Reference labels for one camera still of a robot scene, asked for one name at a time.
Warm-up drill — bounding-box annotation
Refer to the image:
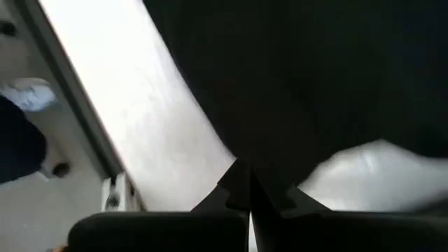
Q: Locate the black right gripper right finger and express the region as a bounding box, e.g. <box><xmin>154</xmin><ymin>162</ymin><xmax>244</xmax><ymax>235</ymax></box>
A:
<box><xmin>251</xmin><ymin>174</ymin><xmax>448</xmax><ymax>252</ymax></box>

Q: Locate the black garment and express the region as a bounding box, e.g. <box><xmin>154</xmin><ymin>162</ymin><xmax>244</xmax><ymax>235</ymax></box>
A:
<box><xmin>141</xmin><ymin>0</ymin><xmax>448</xmax><ymax>197</ymax></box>

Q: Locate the person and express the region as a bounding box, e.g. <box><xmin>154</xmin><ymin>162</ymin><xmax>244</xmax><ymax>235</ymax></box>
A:
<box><xmin>0</xmin><ymin>77</ymin><xmax>57</xmax><ymax>185</ymax></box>

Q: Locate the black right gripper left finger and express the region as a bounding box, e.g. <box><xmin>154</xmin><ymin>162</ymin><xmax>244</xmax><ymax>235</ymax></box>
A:
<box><xmin>68</xmin><ymin>159</ymin><xmax>251</xmax><ymax>252</ymax></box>

